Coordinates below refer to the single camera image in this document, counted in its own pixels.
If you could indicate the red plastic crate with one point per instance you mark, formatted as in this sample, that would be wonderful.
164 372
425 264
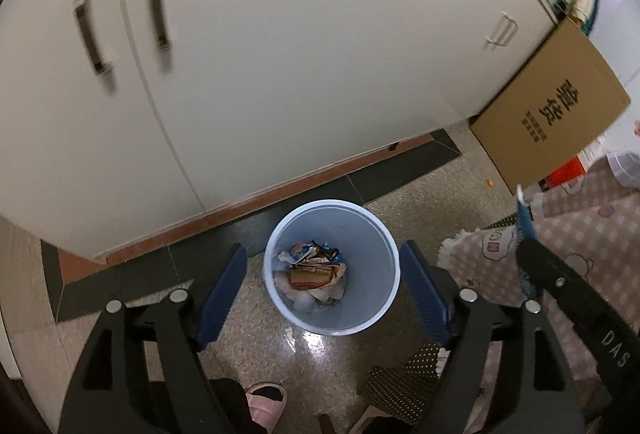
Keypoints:
565 172

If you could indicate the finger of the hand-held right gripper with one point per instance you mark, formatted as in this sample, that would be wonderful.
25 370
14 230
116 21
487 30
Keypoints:
526 224

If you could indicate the white cabinet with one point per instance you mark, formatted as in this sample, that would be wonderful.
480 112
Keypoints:
300 39

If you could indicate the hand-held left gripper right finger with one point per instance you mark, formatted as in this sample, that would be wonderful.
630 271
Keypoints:
425 296

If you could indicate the pink white tissue wad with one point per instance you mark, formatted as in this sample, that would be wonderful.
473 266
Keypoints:
304 303

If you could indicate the pink slipper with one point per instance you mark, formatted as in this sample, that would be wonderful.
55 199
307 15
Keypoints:
267 406

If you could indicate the brown cardboard box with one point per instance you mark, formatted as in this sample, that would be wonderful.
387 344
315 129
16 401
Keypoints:
550 114

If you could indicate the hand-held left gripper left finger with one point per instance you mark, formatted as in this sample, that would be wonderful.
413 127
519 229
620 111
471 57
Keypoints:
222 296

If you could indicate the white plastic container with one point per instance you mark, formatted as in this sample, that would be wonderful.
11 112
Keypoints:
625 169

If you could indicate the pink printed blanket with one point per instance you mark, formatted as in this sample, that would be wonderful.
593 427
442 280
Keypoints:
575 234

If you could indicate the brown snack box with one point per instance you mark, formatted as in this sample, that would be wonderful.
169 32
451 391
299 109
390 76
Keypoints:
312 275

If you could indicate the light blue plastic bin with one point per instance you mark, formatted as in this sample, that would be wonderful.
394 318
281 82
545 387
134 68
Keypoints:
360 304

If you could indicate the colourful wrapper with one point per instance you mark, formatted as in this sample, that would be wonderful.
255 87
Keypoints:
312 253

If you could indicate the dark dotted cloth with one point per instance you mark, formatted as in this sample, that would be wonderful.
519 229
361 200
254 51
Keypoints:
405 379

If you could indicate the person's leg black trousers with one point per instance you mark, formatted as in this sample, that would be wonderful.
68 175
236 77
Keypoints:
230 406

